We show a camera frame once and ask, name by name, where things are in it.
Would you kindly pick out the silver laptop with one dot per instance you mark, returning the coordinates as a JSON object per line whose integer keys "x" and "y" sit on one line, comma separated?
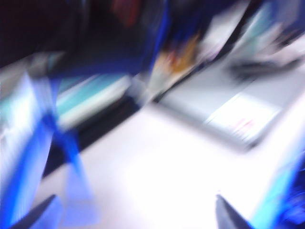
{"x": 214, "y": 102}

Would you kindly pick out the yellow tin box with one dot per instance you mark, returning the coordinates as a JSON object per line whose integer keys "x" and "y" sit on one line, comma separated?
{"x": 183, "y": 62}

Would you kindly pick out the white ceramic mug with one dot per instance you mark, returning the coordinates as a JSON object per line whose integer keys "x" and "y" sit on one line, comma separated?
{"x": 159, "y": 81}

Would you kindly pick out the dark navy book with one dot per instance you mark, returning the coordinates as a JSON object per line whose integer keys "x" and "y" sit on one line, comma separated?
{"x": 112, "y": 117}

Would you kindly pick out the white book with spine text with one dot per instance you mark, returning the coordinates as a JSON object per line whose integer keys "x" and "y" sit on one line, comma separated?
{"x": 95, "y": 111}

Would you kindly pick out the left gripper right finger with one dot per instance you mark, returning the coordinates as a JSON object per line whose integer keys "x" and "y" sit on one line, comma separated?
{"x": 226, "y": 214}

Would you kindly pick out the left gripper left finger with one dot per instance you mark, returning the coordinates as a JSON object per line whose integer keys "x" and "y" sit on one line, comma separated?
{"x": 40, "y": 214}

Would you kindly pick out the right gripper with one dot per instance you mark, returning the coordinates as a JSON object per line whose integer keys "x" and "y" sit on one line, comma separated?
{"x": 124, "y": 35}

